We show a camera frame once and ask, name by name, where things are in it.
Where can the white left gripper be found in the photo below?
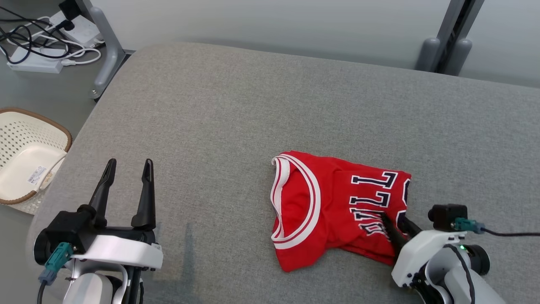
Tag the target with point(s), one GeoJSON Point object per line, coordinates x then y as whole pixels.
{"type": "Point", "coordinates": [122, 253]}

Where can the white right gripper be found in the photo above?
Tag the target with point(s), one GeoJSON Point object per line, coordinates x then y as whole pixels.
{"type": "Point", "coordinates": [415, 257]}

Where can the red basketball jersey white trim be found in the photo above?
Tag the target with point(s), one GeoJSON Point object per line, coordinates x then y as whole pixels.
{"type": "Point", "coordinates": [333, 211]}

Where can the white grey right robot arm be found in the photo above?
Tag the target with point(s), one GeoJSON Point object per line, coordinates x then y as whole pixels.
{"type": "Point", "coordinates": [464, 287]}

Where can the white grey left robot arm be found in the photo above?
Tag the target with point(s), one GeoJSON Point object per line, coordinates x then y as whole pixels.
{"type": "Point", "coordinates": [86, 291]}

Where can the cream perforated laundry basket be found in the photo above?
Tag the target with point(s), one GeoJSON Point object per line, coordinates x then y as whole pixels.
{"type": "Point", "coordinates": [25, 160]}

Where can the white flat adapter box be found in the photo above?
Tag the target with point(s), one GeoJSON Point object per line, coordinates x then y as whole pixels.
{"type": "Point", "coordinates": [33, 63]}

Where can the black power plug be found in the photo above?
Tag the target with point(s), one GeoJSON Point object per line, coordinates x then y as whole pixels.
{"type": "Point", "coordinates": [69, 8]}

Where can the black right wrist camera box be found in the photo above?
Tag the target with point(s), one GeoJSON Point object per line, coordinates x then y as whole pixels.
{"type": "Point", "coordinates": [447, 215]}

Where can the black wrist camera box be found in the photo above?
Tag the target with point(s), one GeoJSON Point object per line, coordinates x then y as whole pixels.
{"type": "Point", "coordinates": [69, 230]}
{"type": "Point", "coordinates": [447, 215]}

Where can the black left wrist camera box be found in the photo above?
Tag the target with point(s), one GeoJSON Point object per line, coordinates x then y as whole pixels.
{"type": "Point", "coordinates": [69, 230]}

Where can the grey slanted frame leg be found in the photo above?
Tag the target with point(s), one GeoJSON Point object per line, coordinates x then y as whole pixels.
{"type": "Point", "coordinates": [110, 55]}

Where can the grey partition frame double post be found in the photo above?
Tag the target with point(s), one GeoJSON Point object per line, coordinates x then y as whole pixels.
{"type": "Point", "coordinates": [428, 55]}

